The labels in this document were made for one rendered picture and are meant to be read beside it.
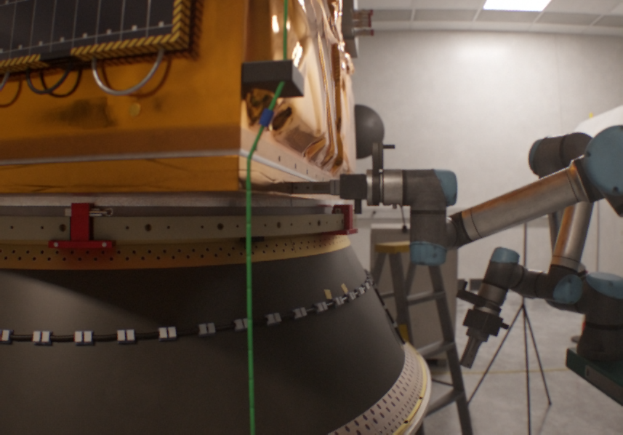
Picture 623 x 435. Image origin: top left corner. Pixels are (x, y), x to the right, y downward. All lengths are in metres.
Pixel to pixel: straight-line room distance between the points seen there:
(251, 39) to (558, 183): 0.65
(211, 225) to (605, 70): 9.84
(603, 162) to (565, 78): 9.18
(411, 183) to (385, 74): 8.29
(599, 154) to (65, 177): 0.84
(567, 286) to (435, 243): 0.43
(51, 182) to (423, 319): 4.51
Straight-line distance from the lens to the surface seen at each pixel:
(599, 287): 1.39
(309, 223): 1.15
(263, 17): 0.68
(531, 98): 9.58
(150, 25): 0.64
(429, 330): 5.00
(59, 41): 0.72
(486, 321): 1.20
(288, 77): 0.60
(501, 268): 1.25
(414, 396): 1.38
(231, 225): 0.99
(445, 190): 0.91
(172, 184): 0.63
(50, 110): 0.75
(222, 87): 0.62
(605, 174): 0.81
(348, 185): 0.87
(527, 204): 0.98
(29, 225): 0.97
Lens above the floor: 1.73
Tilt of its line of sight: 1 degrees up
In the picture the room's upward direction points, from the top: straight up
